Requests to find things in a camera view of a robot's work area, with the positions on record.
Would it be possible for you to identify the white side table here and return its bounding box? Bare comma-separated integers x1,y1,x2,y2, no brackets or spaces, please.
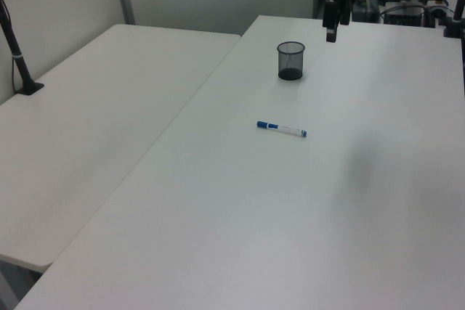
0,23,243,273

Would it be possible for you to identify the black mesh pen cup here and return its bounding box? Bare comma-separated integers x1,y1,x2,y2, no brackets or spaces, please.
276,41,307,81

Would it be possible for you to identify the black electronics box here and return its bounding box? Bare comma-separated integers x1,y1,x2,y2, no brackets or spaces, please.
354,0,383,23

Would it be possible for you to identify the blue and white marker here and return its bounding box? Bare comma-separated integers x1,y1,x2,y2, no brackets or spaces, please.
256,120,310,139

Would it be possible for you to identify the grey device with knob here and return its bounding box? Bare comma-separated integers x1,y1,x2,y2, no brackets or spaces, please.
424,0,450,28

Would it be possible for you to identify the black clamped camera pole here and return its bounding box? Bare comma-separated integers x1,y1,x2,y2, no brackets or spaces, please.
0,0,46,96

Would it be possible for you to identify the black clamped pole with clamp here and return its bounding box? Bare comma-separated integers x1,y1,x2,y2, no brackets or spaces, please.
442,0,465,39

